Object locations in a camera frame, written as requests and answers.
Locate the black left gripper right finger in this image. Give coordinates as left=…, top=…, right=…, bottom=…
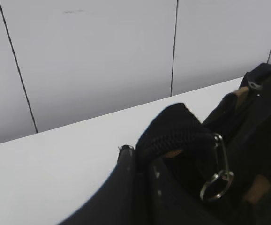
left=147, top=161, right=222, bottom=225

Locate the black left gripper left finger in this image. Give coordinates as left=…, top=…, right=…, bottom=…
left=61, top=145, right=136, bottom=225

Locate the silver zipper pull with ring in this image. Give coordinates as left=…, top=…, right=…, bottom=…
left=200, top=133, right=234, bottom=202

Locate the black canvas tote bag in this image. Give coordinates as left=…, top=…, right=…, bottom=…
left=136, top=63, right=271, bottom=225

